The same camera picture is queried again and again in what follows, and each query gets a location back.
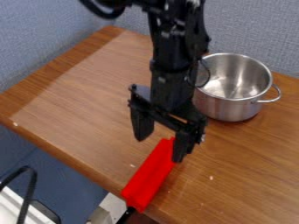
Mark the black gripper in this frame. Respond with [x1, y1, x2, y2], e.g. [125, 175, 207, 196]
[129, 69, 207, 163]

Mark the black cable loop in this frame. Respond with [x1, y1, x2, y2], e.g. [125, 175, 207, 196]
[0, 164, 39, 224]

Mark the stainless steel pot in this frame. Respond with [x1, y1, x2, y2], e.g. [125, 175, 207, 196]
[193, 52, 282, 122]

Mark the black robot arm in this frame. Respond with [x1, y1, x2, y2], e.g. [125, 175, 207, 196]
[79, 0, 211, 163]

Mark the white equipment under table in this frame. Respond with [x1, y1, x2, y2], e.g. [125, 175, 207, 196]
[0, 186, 62, 224]

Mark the red rectangular block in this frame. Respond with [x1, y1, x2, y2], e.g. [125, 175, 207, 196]
[122, 137, 175, 213]

